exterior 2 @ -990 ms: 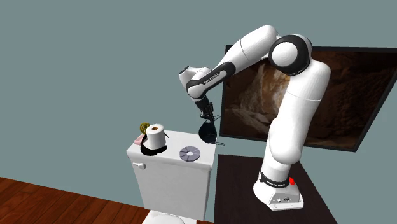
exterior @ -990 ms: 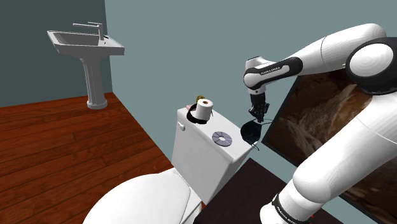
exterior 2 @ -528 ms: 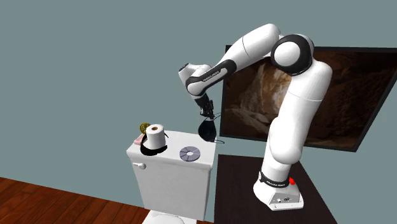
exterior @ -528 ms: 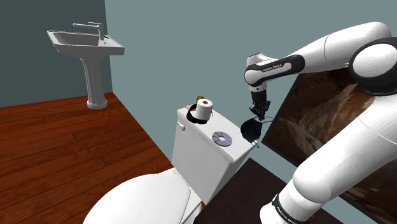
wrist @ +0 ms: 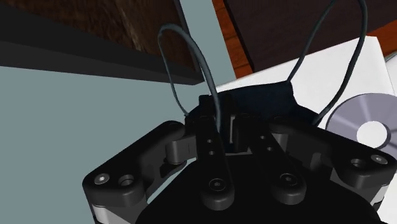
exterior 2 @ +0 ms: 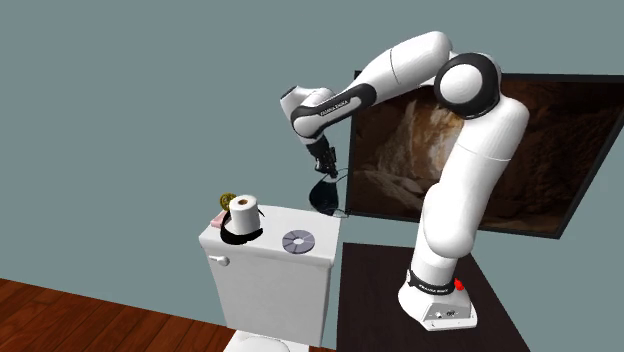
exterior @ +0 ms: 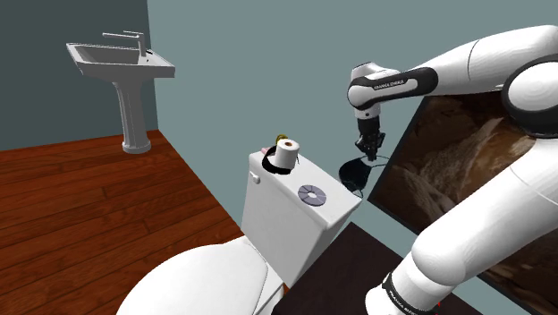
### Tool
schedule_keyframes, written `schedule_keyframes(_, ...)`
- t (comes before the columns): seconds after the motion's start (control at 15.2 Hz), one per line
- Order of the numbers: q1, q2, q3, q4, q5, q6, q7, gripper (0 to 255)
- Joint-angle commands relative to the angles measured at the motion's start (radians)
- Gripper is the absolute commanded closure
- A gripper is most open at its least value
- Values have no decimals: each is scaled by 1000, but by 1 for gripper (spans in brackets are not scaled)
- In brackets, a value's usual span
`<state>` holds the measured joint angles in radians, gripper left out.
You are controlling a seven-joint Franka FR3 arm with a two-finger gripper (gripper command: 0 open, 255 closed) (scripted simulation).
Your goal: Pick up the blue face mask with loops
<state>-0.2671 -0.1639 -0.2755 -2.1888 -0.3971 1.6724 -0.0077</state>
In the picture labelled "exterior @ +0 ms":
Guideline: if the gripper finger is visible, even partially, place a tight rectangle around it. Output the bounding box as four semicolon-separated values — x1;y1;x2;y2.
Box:
370;132;387;163
354;135;373;162

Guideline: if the grey flat disc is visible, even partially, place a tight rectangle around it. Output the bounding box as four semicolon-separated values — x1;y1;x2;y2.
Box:
297;184;328;208

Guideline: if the white toilet paper roll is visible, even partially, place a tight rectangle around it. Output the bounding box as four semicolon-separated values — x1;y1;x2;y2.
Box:
273;139;301;169

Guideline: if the brown framed wall picture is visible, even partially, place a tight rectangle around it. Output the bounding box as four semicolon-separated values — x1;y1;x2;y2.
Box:
367;92;558;315

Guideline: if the black ring band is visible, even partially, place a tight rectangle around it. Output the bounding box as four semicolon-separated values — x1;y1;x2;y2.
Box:
261;145;301;176

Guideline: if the white pedestal sink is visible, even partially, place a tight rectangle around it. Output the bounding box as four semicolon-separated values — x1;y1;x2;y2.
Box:
65;30;177;156

